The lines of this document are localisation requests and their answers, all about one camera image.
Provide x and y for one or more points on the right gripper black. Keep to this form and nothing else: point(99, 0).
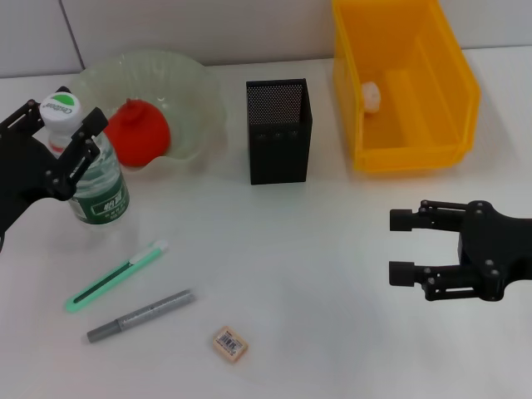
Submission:
point(498, 249)

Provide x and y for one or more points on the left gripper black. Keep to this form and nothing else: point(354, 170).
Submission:
point(21, 178)

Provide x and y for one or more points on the clear water bottle green label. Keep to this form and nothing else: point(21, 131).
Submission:
point(104, 195)

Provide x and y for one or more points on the red-orange toy fruit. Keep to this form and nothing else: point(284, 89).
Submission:
point(141, 137)

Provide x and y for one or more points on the white paper ball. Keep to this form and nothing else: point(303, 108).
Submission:
point(371, 96)

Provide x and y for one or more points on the green utility knife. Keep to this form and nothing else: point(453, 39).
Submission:
point(108, 278)

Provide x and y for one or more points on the clear glass fruit plate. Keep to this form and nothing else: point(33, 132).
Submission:
point(183, 83)

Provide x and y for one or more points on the black mesh pen holder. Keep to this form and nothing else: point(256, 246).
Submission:
point(278, 154)

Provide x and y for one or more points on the beige eraser with barcode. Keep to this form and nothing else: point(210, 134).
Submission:
point(230, 345)

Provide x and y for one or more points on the grey marker pen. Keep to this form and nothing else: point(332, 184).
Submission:
point(141, 316)

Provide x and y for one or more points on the yellow plastic bin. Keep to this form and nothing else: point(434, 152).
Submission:
point(415, 104)

